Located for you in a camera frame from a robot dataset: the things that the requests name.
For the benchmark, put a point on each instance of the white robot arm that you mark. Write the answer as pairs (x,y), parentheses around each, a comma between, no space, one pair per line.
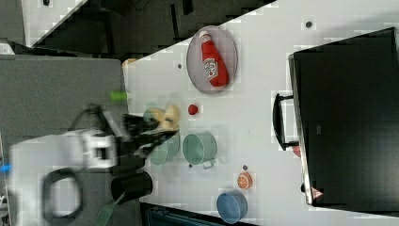
(44,184)

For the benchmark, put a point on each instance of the green cup with handle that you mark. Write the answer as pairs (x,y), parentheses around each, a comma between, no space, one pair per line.
(200,149)

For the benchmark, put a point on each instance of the green toy vegetable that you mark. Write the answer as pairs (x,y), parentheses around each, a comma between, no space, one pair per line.
(118,96)

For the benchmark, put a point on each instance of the blue plastic cup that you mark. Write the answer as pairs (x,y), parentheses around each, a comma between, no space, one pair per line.
(231,206)

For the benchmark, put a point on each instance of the orange slice toy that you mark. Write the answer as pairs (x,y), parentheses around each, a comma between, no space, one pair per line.
(244,180)

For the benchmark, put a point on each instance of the green spatula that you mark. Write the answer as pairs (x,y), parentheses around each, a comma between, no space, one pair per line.
(107,211)

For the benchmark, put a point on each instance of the yellow toy banana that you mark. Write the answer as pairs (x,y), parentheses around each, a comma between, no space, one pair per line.
(165,119)

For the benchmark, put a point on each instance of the dark red strawberry toy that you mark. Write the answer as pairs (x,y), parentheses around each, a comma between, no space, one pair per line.
(193,110)

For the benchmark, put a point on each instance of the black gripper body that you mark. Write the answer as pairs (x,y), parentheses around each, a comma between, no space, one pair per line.
(136,140)

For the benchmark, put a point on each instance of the pink strawberry toy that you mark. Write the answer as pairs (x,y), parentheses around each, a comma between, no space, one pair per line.
(296,151)

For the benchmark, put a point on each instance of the red ketchup bottle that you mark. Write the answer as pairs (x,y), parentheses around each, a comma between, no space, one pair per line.
(213,63)

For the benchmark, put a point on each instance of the green plastic colander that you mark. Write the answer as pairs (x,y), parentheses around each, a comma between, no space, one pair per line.
(166,150)

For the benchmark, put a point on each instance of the silver toaster oven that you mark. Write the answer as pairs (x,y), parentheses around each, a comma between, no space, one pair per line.
(346,101)

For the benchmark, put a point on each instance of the grey round plate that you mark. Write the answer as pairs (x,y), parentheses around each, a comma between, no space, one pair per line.
(195,68)

